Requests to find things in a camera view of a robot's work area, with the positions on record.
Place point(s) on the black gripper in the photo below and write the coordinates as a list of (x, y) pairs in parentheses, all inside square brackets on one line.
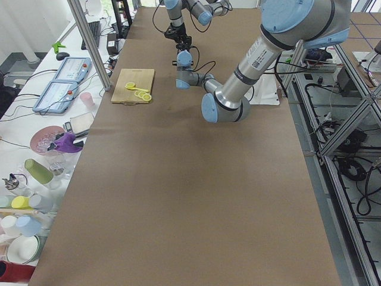
[(181, 37)]

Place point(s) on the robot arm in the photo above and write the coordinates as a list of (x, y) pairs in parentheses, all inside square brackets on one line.
[(190, 15), (283, 23)]

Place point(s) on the pink cup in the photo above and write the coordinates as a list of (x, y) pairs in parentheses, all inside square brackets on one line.
[(87, 99)]

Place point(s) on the green cup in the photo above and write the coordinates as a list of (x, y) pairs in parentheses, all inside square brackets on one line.
[(38, 171)]

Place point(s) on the yellow cup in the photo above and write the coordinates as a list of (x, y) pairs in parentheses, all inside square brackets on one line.
[(21, 203)]

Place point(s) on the light blue cup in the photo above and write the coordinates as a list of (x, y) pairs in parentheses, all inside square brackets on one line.
[(28, 225)]

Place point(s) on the yellow plastic spoon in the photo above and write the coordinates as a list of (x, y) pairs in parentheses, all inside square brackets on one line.
[(142, 89)]

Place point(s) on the lemon slice middle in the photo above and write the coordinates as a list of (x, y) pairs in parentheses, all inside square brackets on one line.
[(142, 94)]

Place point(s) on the lemon slice end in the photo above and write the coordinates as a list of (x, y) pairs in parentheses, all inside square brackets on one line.
[(147, 98)]

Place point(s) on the black keyboard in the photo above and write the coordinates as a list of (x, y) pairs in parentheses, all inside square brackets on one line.
[(95, 31)]

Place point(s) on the upper teach pendant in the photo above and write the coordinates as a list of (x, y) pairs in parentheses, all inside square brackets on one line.
[(73, 69)]

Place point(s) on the teach pendant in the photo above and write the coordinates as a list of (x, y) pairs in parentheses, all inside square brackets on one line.
[(73, 69), (56, 97)]

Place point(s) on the black computer mouse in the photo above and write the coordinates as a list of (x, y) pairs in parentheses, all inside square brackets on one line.
[(62, 55)]

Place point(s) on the lower teach pendant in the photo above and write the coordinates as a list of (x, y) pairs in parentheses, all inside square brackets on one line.
[(56, 97)]

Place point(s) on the purple cloth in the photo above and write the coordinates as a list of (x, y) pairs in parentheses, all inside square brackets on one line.
[(64, 143)]

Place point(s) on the pink bowl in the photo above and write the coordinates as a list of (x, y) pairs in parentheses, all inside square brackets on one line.
[(42, 139)]

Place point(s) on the white bowl green rim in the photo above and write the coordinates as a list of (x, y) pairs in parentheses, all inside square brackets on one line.
[(23, 250)]

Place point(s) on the red bowl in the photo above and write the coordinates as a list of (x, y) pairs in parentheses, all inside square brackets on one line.
[(13, 272)]

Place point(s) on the aluminium frame post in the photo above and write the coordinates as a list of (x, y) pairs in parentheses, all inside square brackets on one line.
[(80, 19)]

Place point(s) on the white pedestal column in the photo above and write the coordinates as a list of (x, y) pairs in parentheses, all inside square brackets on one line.
[(265, 91)]

